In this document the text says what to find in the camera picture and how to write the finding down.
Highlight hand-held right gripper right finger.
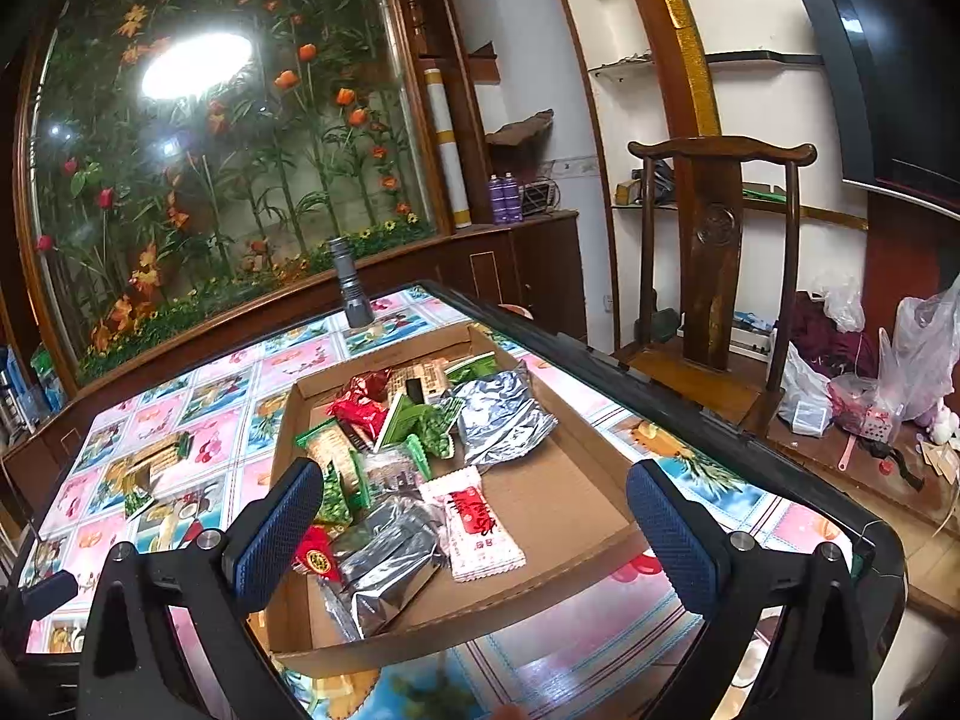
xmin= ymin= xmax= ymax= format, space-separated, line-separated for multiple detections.
xmin=626 ymin=459 xmax=878 ymax=720

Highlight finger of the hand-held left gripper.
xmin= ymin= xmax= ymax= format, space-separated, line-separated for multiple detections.
xmin=13 ymin=570 xmax=80 ymax=625

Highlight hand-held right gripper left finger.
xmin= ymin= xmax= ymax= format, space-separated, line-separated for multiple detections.
xmin=75 ymin=457 xmax=323 ymax=720

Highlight red gold emblem snack packet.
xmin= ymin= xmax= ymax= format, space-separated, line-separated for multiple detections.
xmin=292 ymin=525 xmax=343 ymax=586

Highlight short cracker packet green end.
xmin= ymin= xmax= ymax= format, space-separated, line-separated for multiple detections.
xmin=295 ymin=420 xmax=376 ymax=511

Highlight silver foil snack packet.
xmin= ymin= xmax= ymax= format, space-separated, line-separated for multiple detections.
xmin=330 ymin=499 xmax=451 ymax=578
xmin=322 ymin=562 xmax=443 ymax=644

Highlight cardboard box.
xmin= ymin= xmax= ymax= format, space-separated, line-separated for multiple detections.
xmin=266 ymin=322 xmax=653 ymax=680

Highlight grey brown snack packet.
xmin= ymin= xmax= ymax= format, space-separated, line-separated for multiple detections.
xmin=364 ymin=446 xmax=434 ymax=500

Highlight shiny red foil packet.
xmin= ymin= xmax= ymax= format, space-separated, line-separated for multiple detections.
xmin=326 ymin=371 xmax=395 ymax=443

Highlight white red snack packet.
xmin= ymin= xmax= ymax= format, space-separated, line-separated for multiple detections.
xmin=418 ymin=465 xmax=527 ymax=583

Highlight beige cracker packet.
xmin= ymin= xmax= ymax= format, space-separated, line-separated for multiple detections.
xmin=390 ymin=360 xmax=451 ymax=410

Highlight large silver foil packet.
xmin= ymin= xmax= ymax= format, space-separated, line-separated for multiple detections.
xmin=450 ymin=364 xmax=560 ymax=473

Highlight long cracker packet green ends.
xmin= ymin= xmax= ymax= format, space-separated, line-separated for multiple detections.
xmin=105 ymin=435 xmax=193 ymax=496

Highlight white plastic bag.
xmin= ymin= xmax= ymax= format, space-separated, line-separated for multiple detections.
xmin=814 ymin=270 xmax=868 ymax=332
xmin=776 ymin=341 xmax=838 ymax=437

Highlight blue white carton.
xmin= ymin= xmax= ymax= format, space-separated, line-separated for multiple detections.
xmin=0 ymin=345 xmax=35 ymax=436

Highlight white flat box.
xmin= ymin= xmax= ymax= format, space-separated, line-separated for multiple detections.
xmin=679 ymin=311 xmax=778 ymax=361

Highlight green blue packet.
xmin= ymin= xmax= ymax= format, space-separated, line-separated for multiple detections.
xmin=30 ymin=345 xmax=65 ymax=410

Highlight maroon cloth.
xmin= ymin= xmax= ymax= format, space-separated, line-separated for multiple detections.
xmin=787 ymin=291 xmax=880 ymax=385

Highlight grey flashlight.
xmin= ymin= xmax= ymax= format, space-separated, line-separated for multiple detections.
xmin=328 ymin=236 xmax=374 ymax=329

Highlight dark wooden chair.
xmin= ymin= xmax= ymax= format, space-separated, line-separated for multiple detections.
xmin=622 ymin=139 xmax=818 ymax=428

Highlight clear plastic bag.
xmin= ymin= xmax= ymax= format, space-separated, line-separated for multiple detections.
xmin=876 ymin=292 xmax=960 ymax=422

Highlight glass flower display panel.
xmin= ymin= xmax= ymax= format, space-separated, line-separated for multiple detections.
xmin=15 ymin=0 xmax=452 ymax=391

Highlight dark tool pile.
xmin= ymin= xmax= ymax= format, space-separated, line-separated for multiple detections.
xmin=615 ymin=157 xmax=680 ymax=208

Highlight white roll with gold bands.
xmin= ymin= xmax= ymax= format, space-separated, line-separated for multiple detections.
xmin=422 ymin=67 xmax=475 ymax=231

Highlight brown carved wood piece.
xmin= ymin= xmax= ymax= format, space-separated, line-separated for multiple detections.
xmin=486 ymin=109 xmax=556 ymax=158

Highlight gold trimmed wooden arch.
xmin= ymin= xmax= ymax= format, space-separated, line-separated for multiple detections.
xmin=611 ymin=0 xmax=745 ymax=361

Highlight black flat television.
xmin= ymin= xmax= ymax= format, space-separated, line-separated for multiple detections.
xmin=780 ymin=0 xmax=960 ymax=220

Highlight wire basket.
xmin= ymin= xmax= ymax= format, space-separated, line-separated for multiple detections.
xmin=521 ymin=178 xmax=563 ymax=217

